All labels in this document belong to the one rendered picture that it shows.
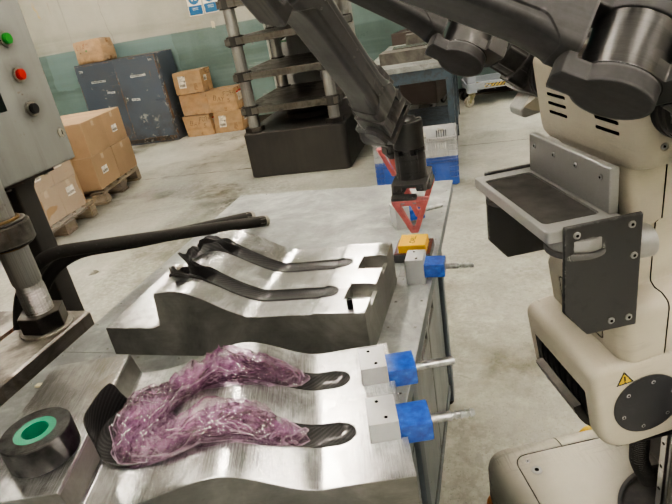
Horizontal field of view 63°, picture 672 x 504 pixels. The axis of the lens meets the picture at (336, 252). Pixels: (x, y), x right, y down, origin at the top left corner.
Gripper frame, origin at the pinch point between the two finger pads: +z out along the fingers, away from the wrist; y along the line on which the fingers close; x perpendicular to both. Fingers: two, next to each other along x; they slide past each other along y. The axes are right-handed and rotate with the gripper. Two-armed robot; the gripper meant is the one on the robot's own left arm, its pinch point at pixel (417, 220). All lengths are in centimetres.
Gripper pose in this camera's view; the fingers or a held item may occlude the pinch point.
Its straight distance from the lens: 108.2
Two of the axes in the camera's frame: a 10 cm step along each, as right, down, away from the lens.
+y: -2.5, 4.5, -8.6
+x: 9.5, -0.3, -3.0
